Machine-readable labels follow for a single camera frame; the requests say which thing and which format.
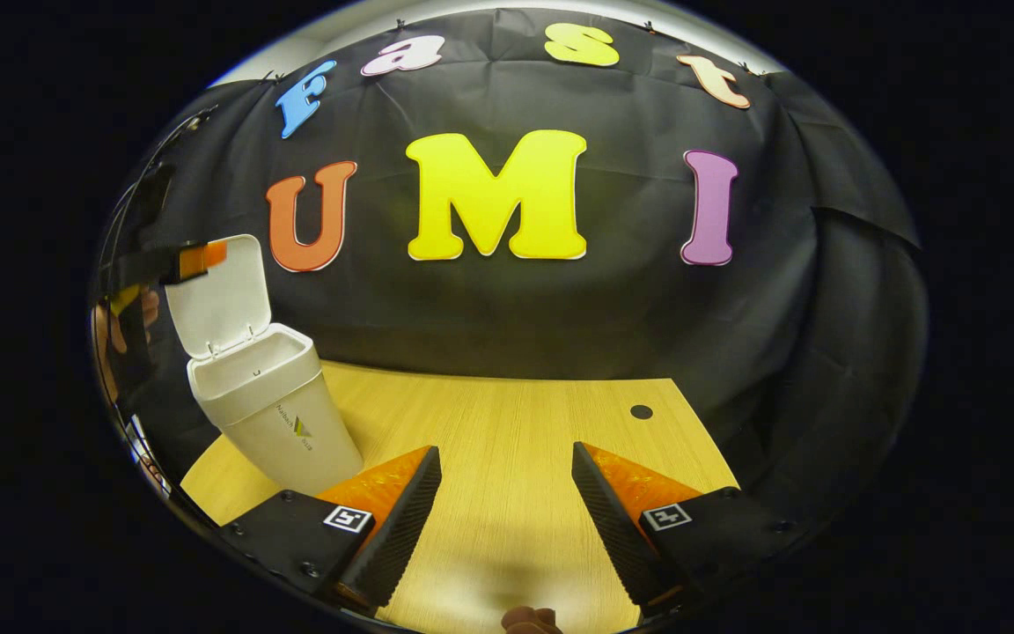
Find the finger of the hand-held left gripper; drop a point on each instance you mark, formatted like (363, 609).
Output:
(177, 262)

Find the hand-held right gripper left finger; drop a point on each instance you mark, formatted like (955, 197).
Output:
(401, 519)

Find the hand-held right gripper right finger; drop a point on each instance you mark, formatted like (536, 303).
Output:
(613, 519)

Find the white desktop garbage bin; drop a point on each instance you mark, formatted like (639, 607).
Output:
(278, 414)

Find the wooden desktop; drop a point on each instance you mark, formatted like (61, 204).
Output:
(507, 431)

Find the black backdrop cloth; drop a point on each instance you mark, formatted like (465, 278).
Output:
(516, 308)

